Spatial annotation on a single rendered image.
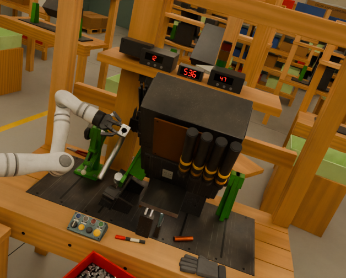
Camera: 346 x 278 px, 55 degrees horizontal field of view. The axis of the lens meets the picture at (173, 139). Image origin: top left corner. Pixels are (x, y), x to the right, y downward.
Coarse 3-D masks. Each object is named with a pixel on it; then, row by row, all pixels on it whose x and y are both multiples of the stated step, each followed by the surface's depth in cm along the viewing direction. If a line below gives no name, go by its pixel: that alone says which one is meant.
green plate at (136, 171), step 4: (140, 148) 143; (140, 152) 144; (136, 156) 145; (140, 156) 146; (136, 160) 147; (140, 160) 147; (132, 164) 147; (136, 164) 148; (140, 164) 147; (128, 168) 148; (132, 168) 149; (136, 168) 149; (140, 168) 148; (128, 172) 149; (132, 172) 150; (136, 172) 149; (140, 172) 149; (136, 176) 150; (140, 176) 150; (144, 176) 149
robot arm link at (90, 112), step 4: (88, 108) 153; (92, 108) 153; (84, 112) 152; (88, 112) 152; (92, 112) 152; (96, 112) 153; (84, 116) 153; (88, 116) 152; (92, 116) 152; (88, 120) 154; (92, 120) 153; (92, 124) 159
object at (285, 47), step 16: (288, 0) 720; (224, 16) 771; (320, 16) 709; (240, 32) 777; (240, 48) 828; (272, 48) 759; (288, 48) 754; (304, 48) 741; (240, 64) 838; (272, 64) 777; (272, 80) 786; (288, 96) 775
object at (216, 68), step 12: (144, 48) 157; (156, 48) 164; (144, 60) 158; (156, 60) 156; (168, 60) 155; (216, 72) 152; (228, 72) 155; (240, 72) 162; (216, 84) 154; (228, 84) 153; (240, 84) 152
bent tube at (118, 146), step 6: (126, 126) 156; (120, 132) 154; (126, 132) 154; (120, 138) 163; (120, 144) 164; (114, 150) 164; (114, 156) 163; (108, 162) 161; (102, 168) 160; (108, 168) 161; (102, 174) 159
